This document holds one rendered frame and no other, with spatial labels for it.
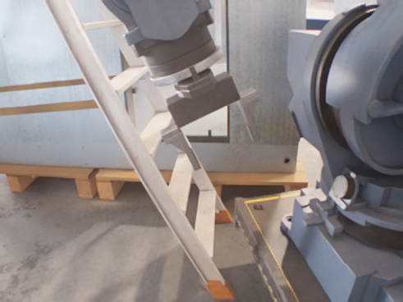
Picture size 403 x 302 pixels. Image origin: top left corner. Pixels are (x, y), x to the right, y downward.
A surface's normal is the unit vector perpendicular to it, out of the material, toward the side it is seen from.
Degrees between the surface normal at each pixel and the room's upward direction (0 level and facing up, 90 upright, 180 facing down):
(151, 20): 90
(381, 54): 58
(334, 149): 90
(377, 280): 90
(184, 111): 90
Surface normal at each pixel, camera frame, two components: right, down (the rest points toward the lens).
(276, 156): -0.11, 0.42
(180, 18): 0.18, 0.40
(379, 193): -0.70, 0.32
